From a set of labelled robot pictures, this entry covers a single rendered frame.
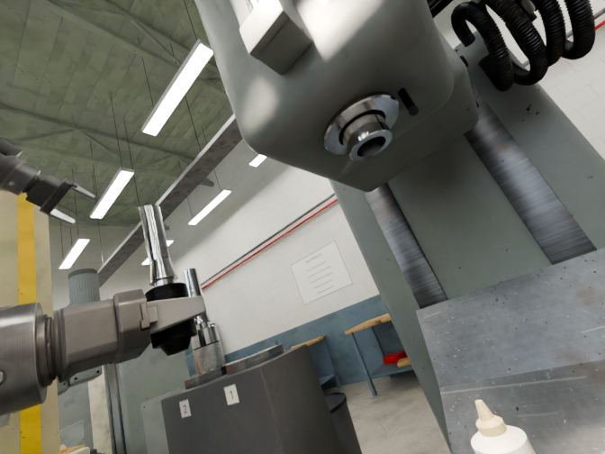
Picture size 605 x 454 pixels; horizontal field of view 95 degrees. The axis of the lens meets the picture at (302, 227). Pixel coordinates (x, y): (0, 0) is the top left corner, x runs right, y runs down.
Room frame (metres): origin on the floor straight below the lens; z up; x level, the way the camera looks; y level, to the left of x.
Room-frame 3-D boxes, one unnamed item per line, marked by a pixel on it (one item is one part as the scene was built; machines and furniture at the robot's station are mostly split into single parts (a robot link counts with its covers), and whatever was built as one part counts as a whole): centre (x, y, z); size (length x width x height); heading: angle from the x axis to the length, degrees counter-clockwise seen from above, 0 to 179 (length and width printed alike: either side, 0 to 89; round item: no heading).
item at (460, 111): (0.42, -0.21, 1.47); 0.24 x 0.19 x 0.26; 57
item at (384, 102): (0.26, -0.10, 1.31); 0.09 x 0.09 x 0.01
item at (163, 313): (0.29, 0.16, 1.20); 0.06 x 0.02 x 0.03; 132
